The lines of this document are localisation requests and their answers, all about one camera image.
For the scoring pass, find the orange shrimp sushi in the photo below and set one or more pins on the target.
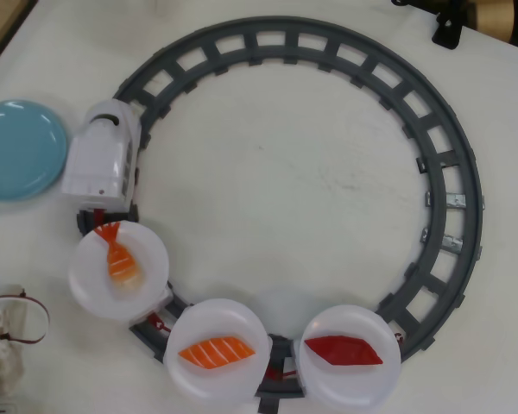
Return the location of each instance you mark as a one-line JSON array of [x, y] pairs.
[[121, 264]]

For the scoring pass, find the orange salmon sushi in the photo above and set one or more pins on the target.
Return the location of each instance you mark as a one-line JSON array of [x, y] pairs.
[[216, 351]]

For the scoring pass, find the white plate wagon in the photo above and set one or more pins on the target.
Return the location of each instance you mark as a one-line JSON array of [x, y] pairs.
[[149, 250], [216, 321], [349, 381]]

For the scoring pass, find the red tuna sushi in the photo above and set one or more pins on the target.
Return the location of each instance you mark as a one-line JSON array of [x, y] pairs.
[[345, 350]]

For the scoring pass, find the tan wooden object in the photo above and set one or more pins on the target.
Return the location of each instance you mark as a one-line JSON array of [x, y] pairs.
[[488, 19]]

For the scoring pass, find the silver tape strip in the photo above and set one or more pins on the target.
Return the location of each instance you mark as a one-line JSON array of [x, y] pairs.
[[452, 242], [455, 200]]

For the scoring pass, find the grey circular toy track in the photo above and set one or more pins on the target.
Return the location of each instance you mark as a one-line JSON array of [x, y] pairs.
[[285, 25]]

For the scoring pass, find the black clamp bracket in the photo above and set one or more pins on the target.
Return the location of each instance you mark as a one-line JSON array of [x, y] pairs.
[[448, 30]]

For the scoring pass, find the white toy bullet train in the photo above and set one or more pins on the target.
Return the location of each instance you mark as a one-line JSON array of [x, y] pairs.
[[95, 159]]

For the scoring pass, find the red wagon coupler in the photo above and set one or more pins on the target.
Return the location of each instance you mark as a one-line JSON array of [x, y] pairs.
[[159, 323], [282, 374], [98, 216]]

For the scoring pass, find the blue round dish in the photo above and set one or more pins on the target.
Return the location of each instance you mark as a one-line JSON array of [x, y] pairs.
[[17, 151]]

